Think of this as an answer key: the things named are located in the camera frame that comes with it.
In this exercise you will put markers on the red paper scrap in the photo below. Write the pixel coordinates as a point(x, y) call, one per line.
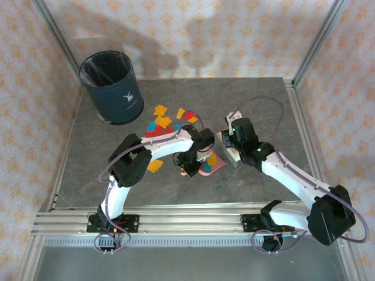
point(201, 167)
point(168, 131)
point(156, 131)
point(189, 115)

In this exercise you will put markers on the pink plastic dustpan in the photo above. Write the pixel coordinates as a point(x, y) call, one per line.
point(219, 164)

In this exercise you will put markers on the small yellow paper scrap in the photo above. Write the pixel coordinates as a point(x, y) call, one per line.
point(158, 118)
point(193, 119)

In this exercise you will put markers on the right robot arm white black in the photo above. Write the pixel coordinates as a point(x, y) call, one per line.
point(293, 175)

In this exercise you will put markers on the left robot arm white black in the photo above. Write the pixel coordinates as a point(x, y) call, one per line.
point(164, 146)

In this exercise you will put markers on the dark blue waste bin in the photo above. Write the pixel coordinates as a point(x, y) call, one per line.
point(117, 96)

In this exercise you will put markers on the clear plastic bin liner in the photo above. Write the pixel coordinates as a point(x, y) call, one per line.
point(102, 70)

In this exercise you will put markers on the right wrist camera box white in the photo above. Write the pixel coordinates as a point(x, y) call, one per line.
point(238, 115)

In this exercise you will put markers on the long aluminium table rail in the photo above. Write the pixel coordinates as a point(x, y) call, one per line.
point(187, 222)

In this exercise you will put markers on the aluminium table side rail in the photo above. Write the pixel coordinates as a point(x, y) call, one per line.
point(76, 106)
point(294, 93)

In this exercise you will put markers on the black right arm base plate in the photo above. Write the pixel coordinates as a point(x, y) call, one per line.
point(249, 224)

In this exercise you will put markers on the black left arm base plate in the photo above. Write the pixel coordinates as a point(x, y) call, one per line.
point(132, 224)

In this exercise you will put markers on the aluminium frame post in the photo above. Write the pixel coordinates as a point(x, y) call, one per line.
point(318, 44)
point(57, 35)

